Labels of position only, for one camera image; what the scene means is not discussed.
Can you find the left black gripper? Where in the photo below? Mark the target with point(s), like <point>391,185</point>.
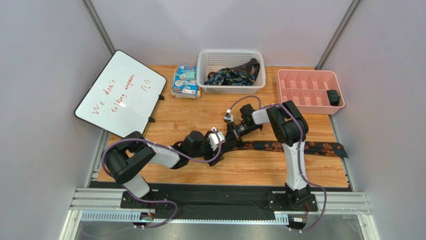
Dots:
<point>219,150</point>

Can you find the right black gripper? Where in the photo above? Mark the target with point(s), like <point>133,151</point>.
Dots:
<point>233,133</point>

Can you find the black orange floral tie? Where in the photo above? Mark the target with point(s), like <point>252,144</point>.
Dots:
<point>333,149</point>

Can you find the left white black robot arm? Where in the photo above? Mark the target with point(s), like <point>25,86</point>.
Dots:
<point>124,159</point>

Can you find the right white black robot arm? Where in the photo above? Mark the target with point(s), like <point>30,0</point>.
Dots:
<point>290,129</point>

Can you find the dark floral ties pile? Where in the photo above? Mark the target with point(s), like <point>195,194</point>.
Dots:
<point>244,75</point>

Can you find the blue white packet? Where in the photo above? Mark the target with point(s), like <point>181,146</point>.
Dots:
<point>184,82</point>

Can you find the white plastic basket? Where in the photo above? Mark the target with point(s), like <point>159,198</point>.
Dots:
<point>214,60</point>

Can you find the pink divided organizer tray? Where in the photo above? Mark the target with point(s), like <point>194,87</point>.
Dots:
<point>308,90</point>

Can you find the rolled black tie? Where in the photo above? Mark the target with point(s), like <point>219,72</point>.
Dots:
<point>333,97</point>

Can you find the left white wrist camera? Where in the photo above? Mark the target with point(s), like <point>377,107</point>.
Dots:
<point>214,140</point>

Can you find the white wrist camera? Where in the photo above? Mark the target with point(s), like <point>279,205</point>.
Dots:
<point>228,117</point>
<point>214,140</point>

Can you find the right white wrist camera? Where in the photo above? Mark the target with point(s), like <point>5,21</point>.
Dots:
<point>228,117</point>

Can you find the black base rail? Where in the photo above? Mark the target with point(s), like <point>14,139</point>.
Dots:
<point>219,202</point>

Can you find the white whiteboard black frame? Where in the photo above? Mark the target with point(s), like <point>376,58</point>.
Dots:
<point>123,96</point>

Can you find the right aluminium frame post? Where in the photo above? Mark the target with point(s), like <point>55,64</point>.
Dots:
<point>338,33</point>

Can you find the aluminium frame post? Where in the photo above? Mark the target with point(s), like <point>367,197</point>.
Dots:
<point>93,14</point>
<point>338,33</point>

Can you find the left aluminium frame post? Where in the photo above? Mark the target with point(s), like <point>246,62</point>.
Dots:
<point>93,14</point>

